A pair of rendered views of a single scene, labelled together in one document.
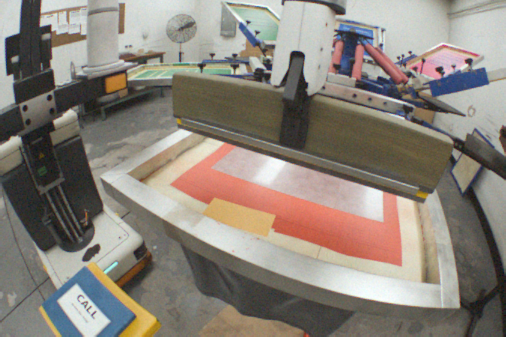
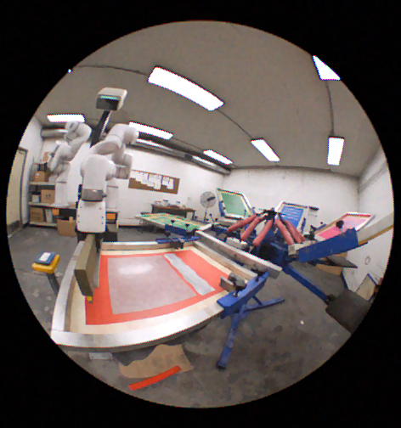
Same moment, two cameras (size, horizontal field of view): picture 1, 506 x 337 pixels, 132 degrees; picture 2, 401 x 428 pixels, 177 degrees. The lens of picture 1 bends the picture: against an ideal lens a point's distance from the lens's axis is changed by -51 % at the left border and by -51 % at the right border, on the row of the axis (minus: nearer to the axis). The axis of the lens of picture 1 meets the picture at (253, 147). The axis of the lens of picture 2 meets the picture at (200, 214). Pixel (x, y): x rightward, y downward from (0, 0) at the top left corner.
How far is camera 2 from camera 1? 0.52 m
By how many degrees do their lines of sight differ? 34
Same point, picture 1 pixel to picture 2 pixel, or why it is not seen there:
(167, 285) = not seen: hidden behind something
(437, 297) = (56, 327)
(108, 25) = (110, 193)
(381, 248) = (93, 314)
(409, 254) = (95, 329)
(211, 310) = not seen: hidden behind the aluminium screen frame
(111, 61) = (110, 207)
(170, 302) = not seen: hidden behind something
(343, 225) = (100, 297)
